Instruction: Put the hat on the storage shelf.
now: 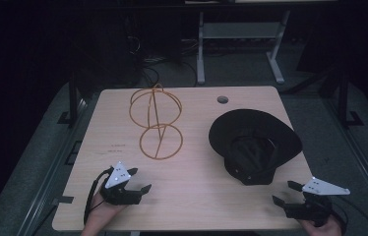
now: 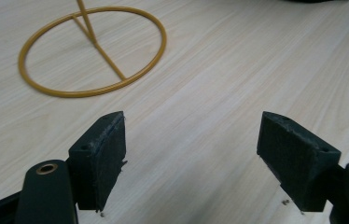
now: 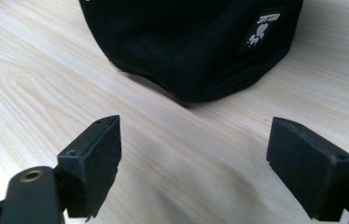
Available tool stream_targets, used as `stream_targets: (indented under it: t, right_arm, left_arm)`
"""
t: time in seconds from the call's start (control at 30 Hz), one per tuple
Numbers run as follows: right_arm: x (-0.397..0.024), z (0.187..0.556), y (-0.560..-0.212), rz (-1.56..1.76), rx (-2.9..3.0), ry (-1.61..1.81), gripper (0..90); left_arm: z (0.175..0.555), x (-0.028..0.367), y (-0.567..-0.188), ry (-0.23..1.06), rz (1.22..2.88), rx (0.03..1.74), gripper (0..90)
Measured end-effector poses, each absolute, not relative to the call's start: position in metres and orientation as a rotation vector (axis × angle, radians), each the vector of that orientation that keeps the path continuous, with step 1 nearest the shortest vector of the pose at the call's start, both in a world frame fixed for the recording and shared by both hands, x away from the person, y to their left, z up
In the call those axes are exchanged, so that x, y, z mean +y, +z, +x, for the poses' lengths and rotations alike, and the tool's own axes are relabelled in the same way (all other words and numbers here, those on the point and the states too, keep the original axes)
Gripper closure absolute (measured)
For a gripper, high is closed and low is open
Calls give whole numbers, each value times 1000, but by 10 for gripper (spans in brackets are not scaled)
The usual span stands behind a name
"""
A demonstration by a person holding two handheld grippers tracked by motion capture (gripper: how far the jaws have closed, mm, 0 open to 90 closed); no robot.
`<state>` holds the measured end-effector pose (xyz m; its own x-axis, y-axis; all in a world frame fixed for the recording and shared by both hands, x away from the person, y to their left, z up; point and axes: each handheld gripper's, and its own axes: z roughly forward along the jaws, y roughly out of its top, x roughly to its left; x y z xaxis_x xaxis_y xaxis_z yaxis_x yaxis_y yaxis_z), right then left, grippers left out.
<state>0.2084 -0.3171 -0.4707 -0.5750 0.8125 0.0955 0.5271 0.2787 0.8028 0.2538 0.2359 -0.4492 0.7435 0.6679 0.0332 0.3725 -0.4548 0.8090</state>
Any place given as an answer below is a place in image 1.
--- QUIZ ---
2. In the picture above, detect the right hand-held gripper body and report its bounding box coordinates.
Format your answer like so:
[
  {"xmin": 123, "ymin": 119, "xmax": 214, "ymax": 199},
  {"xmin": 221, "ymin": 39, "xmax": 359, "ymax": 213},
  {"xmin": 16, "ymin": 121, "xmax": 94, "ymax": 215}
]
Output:
[{"xmin": 284, "ymin": 177, "xmax": 351, "ymax": 228}]

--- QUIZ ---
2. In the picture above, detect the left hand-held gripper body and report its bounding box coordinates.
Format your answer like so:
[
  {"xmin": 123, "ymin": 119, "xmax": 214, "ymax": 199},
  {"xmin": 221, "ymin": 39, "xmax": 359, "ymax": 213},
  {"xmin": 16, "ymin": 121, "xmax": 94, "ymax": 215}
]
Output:
[{"xmin": 99, "ymin": 160, "xmax": 144, "ymax": 207}]

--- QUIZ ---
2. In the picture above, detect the person's left hand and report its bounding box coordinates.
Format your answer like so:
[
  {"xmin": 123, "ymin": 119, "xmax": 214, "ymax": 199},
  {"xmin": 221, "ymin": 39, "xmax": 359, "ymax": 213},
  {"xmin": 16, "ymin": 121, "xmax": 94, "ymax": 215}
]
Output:
[{"xmin": 81, "ymin": 192, "xmax": 128, "ymax": 236}]

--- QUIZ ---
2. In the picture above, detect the person's right hand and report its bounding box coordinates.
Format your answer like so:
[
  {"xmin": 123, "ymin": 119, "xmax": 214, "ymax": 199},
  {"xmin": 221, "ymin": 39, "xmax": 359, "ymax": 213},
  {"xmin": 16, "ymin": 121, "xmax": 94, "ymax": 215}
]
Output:
[{"xmin": 299, "ymin": 215, "xmax": 342, "ymax": 236}]

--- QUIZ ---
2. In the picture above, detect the black wide-brim hat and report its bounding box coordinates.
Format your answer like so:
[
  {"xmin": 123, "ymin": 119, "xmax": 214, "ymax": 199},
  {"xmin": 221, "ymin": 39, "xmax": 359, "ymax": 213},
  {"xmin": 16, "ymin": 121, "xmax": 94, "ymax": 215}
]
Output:
[{"xmin": 208, "ymin": 108, "xmax": 304, "ymax": 187}]

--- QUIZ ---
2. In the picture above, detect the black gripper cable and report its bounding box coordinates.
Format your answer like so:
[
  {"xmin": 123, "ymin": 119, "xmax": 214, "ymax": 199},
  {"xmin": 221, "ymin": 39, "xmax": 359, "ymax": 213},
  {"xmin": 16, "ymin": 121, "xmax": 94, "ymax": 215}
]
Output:
[
  {"xmin": 83, "ymin": 166, "xmax": 115, "ymax": 226},
  {"xmin": 330, "ymin": 196, "xmax": 368, "ymax": 236}
]

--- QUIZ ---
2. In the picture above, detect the black table edge bracket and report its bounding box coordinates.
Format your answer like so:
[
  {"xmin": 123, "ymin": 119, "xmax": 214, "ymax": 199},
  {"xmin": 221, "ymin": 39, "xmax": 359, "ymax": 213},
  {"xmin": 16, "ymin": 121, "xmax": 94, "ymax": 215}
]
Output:
[{"xmin": 52, "ymin": 195, "xmax": 75, "ymax": 205}]

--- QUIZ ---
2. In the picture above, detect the gold wire hat stand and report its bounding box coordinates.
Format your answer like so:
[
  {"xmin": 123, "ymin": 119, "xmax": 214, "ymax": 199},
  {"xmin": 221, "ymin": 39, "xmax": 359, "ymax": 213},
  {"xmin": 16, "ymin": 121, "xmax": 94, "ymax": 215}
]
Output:
[{"xmin": 129, "ymin": 83, "xmax": 184, "ymax": 161}]

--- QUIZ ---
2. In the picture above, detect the black metal post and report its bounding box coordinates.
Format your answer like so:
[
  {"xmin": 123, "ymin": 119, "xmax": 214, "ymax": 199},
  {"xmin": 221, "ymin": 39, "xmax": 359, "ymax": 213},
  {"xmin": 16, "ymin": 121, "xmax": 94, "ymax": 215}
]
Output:
[
  {"xmin": 337, "ymin": 70, "xmax": 365, "ymax": 129},
  {"xmin": 57, "ymin": 70, "xmax": 82, "ymax": 128}
]

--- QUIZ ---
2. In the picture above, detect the tangle of dark floor cables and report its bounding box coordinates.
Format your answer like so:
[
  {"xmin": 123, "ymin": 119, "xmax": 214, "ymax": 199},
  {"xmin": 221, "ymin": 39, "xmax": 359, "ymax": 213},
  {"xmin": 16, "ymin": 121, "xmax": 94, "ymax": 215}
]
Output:
[{"xmin": 126, "ymin": 34, "xmax": 200, "ymax": 89}]

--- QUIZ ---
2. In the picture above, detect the grey metal desk frame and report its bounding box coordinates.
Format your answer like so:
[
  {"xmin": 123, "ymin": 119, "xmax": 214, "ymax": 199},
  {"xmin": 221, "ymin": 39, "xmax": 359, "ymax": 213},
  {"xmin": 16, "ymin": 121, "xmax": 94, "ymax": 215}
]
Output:
[{"xmin": 196, "ymin": 10, "xmax": 291, "ymax": 86}]

